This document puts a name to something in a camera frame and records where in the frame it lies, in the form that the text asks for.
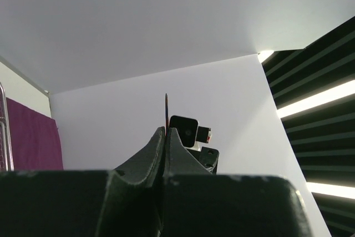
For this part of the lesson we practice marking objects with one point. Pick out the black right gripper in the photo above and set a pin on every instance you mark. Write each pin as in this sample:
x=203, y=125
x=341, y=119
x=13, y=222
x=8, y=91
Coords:
x=207, y=157

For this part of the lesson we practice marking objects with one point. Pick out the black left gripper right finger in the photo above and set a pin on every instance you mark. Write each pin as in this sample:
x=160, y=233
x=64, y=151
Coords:
x=198, y=203

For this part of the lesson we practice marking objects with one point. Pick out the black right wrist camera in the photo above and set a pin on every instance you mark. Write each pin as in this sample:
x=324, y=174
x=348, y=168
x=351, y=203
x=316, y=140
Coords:
x=190, y=132

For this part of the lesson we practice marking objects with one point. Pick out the purple cloth wrap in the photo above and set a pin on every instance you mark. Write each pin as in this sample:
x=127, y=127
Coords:
x=35, y=139

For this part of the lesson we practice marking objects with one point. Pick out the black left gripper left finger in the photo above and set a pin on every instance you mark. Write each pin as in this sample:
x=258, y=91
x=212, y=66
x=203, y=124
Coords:
x=117, y=202

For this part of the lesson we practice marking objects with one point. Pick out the metal mesh instrument tray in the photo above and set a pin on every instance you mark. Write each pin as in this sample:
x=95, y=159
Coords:
x=7, y=163

